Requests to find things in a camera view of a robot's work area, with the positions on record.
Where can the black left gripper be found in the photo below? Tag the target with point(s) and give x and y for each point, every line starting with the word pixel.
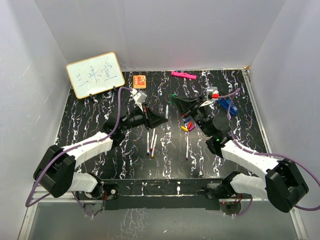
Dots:
pixel 151 119

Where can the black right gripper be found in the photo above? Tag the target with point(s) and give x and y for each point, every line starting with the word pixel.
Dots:
pixel 185 105

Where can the green pen cap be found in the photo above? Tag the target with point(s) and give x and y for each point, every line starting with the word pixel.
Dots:
pixel 172 99

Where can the white pen green end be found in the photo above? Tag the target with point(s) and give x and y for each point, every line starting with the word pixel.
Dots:
pixel 166 116

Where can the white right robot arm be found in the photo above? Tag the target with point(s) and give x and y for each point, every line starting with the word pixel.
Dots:
pixel 278 181

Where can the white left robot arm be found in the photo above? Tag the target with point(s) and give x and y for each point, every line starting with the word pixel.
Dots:
pixel 56 171

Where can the white pen yellow end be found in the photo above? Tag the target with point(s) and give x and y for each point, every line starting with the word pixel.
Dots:
pixel 154 145

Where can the yellow pen cap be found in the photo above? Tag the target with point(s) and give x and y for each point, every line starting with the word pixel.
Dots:
pixel 184 129

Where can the white pen red end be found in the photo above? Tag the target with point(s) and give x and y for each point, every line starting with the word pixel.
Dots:
pixel 152 139

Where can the white pen purple end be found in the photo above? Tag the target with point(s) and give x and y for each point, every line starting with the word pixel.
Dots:
pixel 187 148

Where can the blue black stapler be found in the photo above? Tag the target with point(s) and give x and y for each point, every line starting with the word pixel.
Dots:
pixel 225 103

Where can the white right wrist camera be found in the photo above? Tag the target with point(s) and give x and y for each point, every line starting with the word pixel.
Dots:
pixel 212 93

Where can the aluminium frame rail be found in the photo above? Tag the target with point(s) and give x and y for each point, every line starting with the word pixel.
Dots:
pixel 294 213

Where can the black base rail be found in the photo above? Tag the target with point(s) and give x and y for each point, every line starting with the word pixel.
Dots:
pixel 174 193

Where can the small whiteboard with yellow frame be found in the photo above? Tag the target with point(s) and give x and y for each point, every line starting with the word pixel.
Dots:
pixel 95 75

